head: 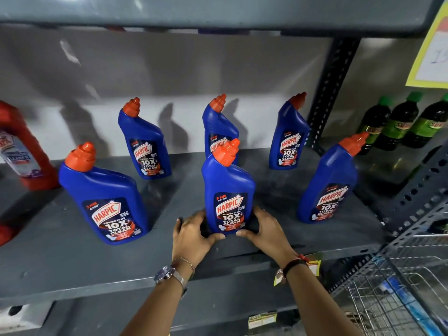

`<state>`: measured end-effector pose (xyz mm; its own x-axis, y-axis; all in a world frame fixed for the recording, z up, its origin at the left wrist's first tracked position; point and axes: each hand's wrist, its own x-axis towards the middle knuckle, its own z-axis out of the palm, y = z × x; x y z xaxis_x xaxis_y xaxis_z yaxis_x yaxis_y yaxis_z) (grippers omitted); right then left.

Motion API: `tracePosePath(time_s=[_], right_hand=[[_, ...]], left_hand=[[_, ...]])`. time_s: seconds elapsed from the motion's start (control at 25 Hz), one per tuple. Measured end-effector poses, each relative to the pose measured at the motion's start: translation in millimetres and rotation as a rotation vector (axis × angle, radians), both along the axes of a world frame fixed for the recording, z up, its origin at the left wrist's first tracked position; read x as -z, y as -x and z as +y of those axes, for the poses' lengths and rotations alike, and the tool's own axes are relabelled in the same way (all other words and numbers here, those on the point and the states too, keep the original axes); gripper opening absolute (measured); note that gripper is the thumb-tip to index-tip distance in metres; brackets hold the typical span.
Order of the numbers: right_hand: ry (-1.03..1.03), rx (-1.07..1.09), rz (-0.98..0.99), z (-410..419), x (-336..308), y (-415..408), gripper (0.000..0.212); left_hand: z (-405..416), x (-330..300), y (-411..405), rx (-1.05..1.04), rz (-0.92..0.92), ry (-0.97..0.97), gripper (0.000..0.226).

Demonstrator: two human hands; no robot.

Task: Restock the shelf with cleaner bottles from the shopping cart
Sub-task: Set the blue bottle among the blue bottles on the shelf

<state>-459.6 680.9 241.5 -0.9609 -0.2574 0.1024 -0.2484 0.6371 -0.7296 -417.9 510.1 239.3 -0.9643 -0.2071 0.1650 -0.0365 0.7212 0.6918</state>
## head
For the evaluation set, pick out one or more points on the person's left hand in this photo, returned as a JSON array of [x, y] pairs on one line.
[[187, 241]]

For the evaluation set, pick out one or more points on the person's right hand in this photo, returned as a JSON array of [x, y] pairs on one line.
[[271, 239]]

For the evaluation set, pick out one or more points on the person's right thumb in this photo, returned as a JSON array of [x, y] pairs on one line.
[[246, 233]]

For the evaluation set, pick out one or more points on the person's left thumb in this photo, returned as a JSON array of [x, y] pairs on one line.
[[214, 238]]

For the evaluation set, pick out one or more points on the blue toilet cleaner bottle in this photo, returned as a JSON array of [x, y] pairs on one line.
[[227, 181]]

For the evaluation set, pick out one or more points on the person's left forearm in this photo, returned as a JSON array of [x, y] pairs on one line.
[[157, 304]]

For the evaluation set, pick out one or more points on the person's right forearm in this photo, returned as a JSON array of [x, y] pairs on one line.
[[318, 304]]

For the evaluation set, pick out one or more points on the black and red wristband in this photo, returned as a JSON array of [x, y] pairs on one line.
[[294, 264]]

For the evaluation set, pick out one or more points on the silver wristwatch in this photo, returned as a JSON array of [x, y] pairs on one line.
[[164, 274]]

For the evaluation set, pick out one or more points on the yellow shelf price tag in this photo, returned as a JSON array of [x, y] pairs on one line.
[[315, 266]]

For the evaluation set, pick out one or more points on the pale shelf price label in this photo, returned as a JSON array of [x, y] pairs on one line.
[[262, 320]]

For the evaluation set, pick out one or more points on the group of blue cleaner bottles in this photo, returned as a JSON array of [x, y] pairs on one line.
[[105, 195]]

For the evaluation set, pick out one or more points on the grey metal shelf rack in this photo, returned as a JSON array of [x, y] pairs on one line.
[[70, 265]]

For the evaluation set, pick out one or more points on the dark bottle green cap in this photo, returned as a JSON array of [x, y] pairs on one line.
[[399, 124], [425, 125], [374, 122]]

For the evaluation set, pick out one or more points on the blue packet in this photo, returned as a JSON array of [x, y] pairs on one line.
[[409, 300]]

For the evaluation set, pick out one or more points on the white box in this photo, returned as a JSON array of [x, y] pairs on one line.
[[24, 316]]

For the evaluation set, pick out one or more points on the red cleaner bottle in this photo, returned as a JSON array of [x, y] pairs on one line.
[[24, 153]]

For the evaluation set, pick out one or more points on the yellow bordered paper sign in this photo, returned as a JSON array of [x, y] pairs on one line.
[[432, 55]]

